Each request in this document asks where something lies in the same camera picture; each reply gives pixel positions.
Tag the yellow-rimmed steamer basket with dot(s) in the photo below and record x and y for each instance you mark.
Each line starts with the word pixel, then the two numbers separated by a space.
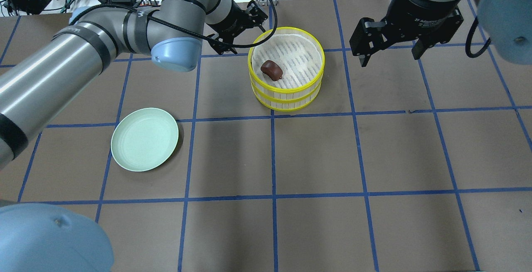
pixel 297 52
pixel 285 102

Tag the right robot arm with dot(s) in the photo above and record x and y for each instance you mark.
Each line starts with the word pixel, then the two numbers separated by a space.
pixel 504 23

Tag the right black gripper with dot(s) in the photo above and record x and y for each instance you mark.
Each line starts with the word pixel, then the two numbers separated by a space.
pixel 419 16

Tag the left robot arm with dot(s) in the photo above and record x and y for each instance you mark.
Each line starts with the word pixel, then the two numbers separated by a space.
pixel 40 237

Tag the brown bun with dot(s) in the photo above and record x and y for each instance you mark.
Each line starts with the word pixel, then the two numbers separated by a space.
pixel 272 70

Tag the mint green plate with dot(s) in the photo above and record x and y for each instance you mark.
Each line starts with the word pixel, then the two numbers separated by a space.
pixel 144 139

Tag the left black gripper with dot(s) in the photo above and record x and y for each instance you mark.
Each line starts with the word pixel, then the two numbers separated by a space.
pixel 230 22

